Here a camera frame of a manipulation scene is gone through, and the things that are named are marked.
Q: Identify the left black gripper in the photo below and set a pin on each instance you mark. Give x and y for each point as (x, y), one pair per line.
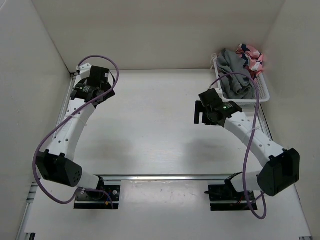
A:
(111, 93)

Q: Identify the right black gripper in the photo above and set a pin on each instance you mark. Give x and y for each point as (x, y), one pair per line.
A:
(199, 108)

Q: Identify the grey shorts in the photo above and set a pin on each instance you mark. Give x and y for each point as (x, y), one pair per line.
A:
(234, 86)

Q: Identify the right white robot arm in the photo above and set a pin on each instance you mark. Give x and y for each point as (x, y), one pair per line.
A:
(280, 166)

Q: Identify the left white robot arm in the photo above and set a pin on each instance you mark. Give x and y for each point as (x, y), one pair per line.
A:
(56, 163)

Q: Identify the pink patterned shorts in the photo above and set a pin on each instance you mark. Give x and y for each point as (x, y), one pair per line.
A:
(254, 59)

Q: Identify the white plastic basket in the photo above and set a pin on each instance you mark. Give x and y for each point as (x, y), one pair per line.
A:
(264, 95)

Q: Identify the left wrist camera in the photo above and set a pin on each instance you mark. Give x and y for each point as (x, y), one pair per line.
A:
(94, 76)

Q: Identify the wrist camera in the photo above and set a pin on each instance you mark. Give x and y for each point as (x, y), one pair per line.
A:
(210, 98)
(94, 76)

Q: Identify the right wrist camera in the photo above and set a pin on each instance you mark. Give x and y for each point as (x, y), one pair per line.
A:
(210, 98)

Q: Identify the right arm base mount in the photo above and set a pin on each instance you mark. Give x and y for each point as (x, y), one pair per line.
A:
(223, 199)

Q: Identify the aluminium frame rail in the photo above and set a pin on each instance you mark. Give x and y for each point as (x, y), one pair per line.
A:
(168, 177)

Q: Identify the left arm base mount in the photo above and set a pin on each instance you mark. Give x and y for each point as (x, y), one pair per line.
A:
(88, 200)

